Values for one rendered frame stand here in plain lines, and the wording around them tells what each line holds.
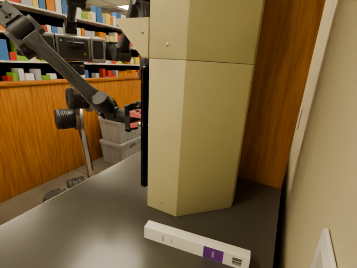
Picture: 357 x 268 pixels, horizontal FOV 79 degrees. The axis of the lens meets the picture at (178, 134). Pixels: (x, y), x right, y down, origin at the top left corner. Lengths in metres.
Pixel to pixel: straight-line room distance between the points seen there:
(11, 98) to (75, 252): 2.08
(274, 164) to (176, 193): 0.45
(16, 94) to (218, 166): 2.22
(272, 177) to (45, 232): 0.81
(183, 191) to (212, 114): 0.25
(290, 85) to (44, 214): 0.92
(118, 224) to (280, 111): 0.68
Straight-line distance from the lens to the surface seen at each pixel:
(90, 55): 1.59
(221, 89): 0.62
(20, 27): 0.99
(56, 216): 0.79
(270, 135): 0.92
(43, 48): 0.96
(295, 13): 0.90
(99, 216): 0.76
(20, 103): 2.62
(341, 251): 0.30
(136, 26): 0.65
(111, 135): 3.04
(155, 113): 0.62
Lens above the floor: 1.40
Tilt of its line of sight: 18 degrees down
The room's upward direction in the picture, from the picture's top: 3 degrees clockwise
